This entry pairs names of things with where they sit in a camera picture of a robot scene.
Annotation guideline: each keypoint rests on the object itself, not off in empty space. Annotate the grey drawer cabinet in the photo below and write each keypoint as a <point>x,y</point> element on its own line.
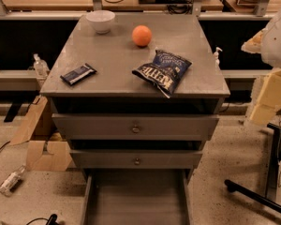
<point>115,90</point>

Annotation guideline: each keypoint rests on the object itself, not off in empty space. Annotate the dark blue snack bar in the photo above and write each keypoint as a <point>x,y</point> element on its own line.
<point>78,74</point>

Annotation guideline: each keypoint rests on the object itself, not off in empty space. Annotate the clear bottle on shelf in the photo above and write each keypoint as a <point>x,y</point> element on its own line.
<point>40,67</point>

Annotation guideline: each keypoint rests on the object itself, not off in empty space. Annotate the grey drawer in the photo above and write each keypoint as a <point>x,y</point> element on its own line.
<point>136,197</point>
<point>136,159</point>
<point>135,127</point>

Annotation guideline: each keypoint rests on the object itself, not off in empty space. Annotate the orange fruit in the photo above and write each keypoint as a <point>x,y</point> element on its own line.
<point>141,35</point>

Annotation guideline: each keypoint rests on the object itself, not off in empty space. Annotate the black metal stand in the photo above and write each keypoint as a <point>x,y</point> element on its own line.
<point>272,175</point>

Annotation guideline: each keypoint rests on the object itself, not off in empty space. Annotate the clear plastic bottle on floor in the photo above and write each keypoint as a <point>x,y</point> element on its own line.
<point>12,180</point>

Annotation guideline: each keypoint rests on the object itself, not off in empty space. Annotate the blue Kettle chips bag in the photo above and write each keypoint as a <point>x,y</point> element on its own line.
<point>165,71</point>

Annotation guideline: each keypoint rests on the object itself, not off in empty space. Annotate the white pump dispenser bottle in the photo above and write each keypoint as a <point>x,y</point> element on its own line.
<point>217,52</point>

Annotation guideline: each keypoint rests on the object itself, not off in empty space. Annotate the grey top drawer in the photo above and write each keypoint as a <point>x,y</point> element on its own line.
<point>135,127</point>

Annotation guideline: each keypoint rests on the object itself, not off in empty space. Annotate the white ceramic bowl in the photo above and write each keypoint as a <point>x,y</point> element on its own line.
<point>101,20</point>

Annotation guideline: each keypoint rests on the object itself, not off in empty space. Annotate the yellowish foam gripper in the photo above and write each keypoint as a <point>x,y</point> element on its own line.
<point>277,44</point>

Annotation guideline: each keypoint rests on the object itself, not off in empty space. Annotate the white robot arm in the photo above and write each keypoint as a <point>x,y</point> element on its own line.
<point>267,42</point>

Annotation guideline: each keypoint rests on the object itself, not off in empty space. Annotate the brown cardboard box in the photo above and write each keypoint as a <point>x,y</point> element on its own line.
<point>46,149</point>

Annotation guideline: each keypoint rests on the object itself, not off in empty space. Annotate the grey middle drawer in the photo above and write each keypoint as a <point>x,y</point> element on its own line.
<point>136,159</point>

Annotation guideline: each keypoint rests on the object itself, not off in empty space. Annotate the grey bottom drawer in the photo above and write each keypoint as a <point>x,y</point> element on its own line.
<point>136,197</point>

